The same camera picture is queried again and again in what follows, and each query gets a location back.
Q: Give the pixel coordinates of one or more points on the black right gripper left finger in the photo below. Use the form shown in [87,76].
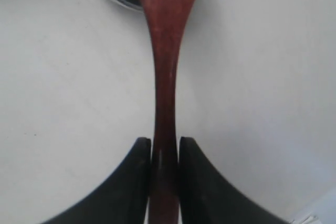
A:
[122,197]

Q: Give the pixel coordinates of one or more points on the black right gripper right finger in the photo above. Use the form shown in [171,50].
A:
[207,197]

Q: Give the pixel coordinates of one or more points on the brown wooden spoon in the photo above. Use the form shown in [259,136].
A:
[166,21]

